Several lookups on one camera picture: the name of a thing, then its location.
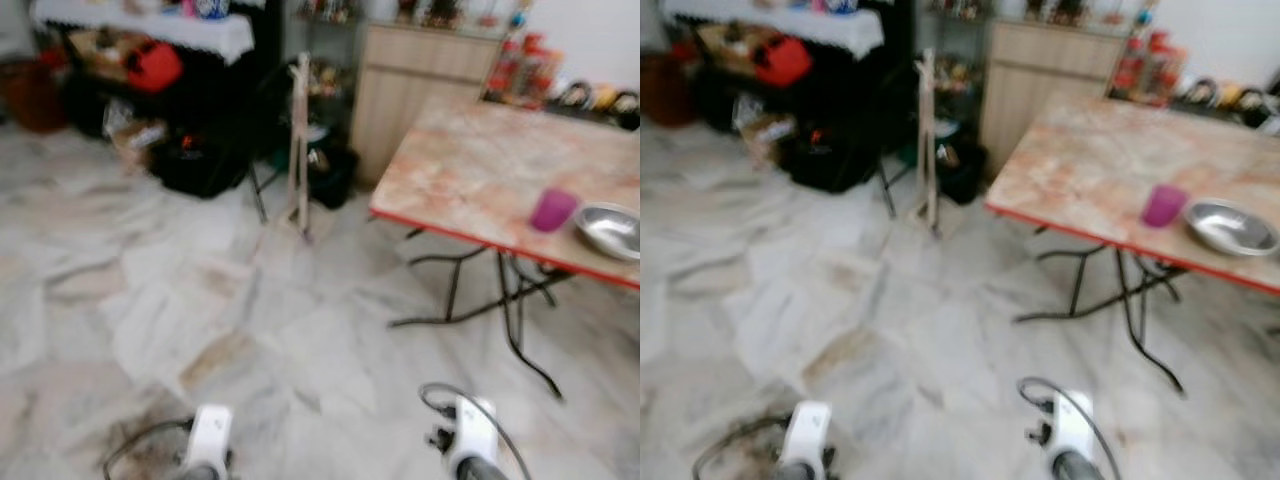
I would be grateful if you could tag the round stainless steel bowl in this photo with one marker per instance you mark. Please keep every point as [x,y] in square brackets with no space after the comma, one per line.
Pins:
[1230,228]
[610,232]

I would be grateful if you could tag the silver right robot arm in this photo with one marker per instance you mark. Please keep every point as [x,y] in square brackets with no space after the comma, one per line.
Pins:
[480,470]
[1078,468]

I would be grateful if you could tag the purple plastic cup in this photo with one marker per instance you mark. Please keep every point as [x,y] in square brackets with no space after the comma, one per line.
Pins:
[1163,206]
[553,211]

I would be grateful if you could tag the yellow round figurine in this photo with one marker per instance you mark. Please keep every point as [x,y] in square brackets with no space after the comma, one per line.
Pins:
[1228,96]
[603,99]

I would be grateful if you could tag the brown round pot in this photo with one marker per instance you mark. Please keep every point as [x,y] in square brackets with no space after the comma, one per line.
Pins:
[665,90]
[32,95]

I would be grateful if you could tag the large black bag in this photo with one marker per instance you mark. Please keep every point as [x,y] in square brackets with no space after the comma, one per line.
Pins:
[200,165]
[830,160]

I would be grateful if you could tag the red lid plastic jar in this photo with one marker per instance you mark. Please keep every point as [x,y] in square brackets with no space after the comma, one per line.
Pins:
[503,72]
[1128,68]
[530,65]
[1157,62]

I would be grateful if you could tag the red bag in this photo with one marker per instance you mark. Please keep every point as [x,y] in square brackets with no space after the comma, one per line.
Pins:
[153,66]
[782,61]

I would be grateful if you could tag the blue round ornament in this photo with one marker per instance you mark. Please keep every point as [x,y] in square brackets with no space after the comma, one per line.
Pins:
[519,19]
[1145,16]

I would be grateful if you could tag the white lace table cloth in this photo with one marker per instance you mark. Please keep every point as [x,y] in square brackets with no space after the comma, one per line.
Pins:
[790,22]
[150,26]

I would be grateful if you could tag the light wooden cabinet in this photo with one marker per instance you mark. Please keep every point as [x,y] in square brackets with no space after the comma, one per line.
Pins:
[410,90]
[1040,85]

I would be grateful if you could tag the black side table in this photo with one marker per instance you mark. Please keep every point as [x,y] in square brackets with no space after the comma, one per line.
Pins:
[245,90]
[870,85]

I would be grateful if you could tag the slim wooden stand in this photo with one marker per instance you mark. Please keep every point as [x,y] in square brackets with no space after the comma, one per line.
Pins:
[299,140]
[927,135]

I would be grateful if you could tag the small black bag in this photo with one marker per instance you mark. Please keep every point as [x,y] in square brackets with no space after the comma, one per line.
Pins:
[962,170]
[333,175]

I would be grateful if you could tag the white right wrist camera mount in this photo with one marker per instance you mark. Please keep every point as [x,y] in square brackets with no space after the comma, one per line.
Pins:
[472,430]
[1070,428]

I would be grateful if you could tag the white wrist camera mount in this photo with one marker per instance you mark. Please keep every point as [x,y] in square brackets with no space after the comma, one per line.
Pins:
[806,432]
[1070,428]
[472,430]
[210,435]

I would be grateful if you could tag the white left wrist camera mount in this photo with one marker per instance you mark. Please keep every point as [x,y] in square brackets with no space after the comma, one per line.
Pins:
[210,435]
[806,432]

